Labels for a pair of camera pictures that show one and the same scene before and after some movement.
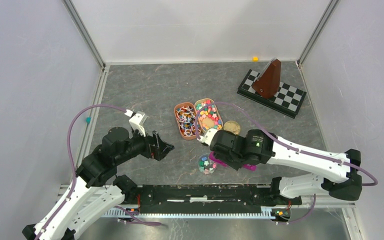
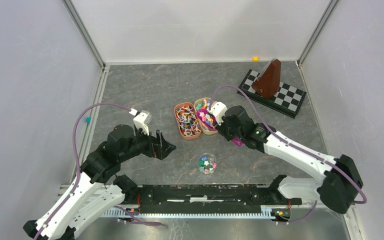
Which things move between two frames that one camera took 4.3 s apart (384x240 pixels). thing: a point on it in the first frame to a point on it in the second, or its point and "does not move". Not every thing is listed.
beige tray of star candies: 209,115 does not move
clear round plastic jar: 206,165 does not move
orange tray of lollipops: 185,114 does not move
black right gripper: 233,165 to 220,129
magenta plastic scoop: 212,158 to 209,120
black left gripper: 158,151 does not move
